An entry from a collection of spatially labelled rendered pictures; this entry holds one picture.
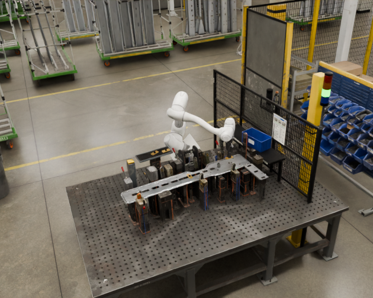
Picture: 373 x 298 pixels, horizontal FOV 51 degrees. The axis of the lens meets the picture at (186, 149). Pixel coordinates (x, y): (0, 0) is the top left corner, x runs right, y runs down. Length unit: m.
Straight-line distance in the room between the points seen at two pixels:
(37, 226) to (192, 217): 2.19
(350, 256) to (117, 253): 2.52
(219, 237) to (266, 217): 0.54
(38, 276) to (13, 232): 0.88
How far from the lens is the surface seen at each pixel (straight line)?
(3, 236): 5.32
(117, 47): 10.43
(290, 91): 5.95
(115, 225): 3.90
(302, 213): 4.02
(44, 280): 4.59
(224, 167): 4.03
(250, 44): 6.41
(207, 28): 11.83
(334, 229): 4.37
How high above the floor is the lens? 3.25
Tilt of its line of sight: 31 degrees down
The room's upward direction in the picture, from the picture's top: 3 degrees counter-clockwise
